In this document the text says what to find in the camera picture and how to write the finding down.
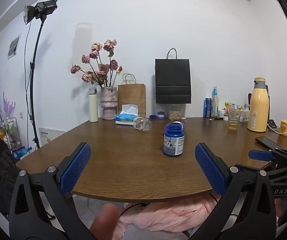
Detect black smartphone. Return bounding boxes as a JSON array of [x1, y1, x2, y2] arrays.
[[255, 136, 287, 150]]

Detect blue drink can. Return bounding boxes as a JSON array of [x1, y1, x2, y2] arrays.
[[203, 98, 212, 118]]

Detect white small box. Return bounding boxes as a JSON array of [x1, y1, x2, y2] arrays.
[[240, 104, 251, 123]]

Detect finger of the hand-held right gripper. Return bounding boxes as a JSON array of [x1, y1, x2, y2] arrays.
[[249, 149, 275, 161]]

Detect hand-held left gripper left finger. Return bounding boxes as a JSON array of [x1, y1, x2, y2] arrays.
[[8, 142, 96, 240]]

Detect purple plastic hanger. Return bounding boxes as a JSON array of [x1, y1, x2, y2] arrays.
[[2, 92, 16, 120]]

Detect black paper bag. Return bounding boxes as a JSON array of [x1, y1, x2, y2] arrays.
[[155, 48, 192, 104]]

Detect pink cloth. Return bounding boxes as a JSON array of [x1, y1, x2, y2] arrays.
[[113, 194, 221, 240]]

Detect yellow thermos jug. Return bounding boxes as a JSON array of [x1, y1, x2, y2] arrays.
[[247, 77, 270, 133]]

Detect dried pink roses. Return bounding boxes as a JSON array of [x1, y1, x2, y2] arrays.
[[70, 39, 123, 88]]

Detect glass with yellow liquid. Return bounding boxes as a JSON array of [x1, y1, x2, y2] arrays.
[[228, 110, 241, 130]]

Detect black studio light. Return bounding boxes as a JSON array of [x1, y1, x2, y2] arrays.
[[23, 0, 59, 25]]

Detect brown paper bag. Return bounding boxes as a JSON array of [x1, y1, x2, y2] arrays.
[[118, 73, 146, 117]]

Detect blue tissue pack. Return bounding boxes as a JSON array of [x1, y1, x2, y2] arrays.
[[115, 104, 141, 126]]

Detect white thermos bottle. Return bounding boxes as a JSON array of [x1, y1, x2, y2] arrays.
[[88, 87, 99, 122]]

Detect clear jar of oats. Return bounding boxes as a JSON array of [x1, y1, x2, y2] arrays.
[[168, 104, 185, 120]]

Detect black light stand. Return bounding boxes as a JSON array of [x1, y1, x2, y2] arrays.
[[25, 15, 47, 151]]

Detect wire storage rack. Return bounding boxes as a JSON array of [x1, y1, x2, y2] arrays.
[[0, 117, 22, 153]]

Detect white cable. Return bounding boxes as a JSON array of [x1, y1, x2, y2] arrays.
[[267, 124, 287, 143]]

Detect wall poster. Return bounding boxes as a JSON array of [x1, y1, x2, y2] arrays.
[[7, 33, 22, 60]]

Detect snack packets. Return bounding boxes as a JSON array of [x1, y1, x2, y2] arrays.
[[224, 101, 242, 113]]

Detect clear glass bottle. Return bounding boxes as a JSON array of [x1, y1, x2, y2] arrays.
[[211, 87, 219, 118]]

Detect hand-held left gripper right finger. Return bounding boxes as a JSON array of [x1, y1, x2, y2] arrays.
[[190, 142, 278, 240]]

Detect pink marbled vase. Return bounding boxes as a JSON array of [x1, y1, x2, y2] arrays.
[[100, 87, 118, 120]]

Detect person's left hand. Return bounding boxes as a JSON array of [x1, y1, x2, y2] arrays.
[[89, 203, 121, 240]]

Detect blue pill bottle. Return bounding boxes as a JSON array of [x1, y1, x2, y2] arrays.
[[163, 122, 185, 157]]

